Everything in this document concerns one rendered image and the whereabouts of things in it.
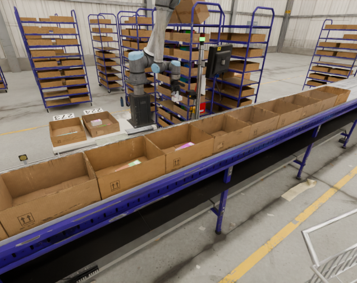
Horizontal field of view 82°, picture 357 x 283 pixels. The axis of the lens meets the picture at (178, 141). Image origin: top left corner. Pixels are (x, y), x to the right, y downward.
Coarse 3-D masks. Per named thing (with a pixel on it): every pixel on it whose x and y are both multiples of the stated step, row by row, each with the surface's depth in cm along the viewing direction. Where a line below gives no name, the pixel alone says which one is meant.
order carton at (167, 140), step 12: (156, 132) 146; (168, 132) 152; (180, 132) 159; (192, 132) 159; (204, 132) 147; (156, 144) 150; (168, 144) 157; (180, 144) 162; (204, 144) 136; (168, 156) 122; (180, 156) 128; (192, 156) 134; (204, 156) 142; (168, 168) 126
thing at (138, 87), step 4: (124, 80) 211; (128, 80) 211; (148, 80) 213; (132, 84) 199; (136, 84) 200; (140, 84) 202; (136, 88) 210; (140, 88) 211; (136, 92) 212; (140, 92) 213
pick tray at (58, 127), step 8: (64, 120) 211; (72, 120) 215; (80, 120) 209; (56, 128) 210; (64, 128) 212; (72, 128) 213; (80, 128) 214; (56, 136) 178; (64, 136) 182; (72, 136) 185; (80, 136) 189; (56, 144) 181; (64, 144) 185
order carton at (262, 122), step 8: (232, 112) 186; (240, 112) 193; (248, 112) 200; (256, 112) 198; (264, 112) 190; (272, 112) 184; (240, 120) 167; (248, 120) 206; (256, 120) 200; (264, 120) 168; (272, 120) 175; (256, 128) 165; (264, 128) 173; (272, 128) 181; (256, 136) 171
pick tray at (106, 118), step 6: (90, 114) 225; (96, 114) 228; (102, 114) 232; (108, 114) 232; (84, 120) 209; (90, 120) 227; (102, 120) 232; (108, 120) 233; (114, 120) 219; (90, 126) 218; (96, 126) 218; (102, 126) 198; (108, 126) 202; (114, 126) 205; (90, 132) 197; (96, 132) 197; (102, 132) 201; (108, 132) 205; (114, 132) 208
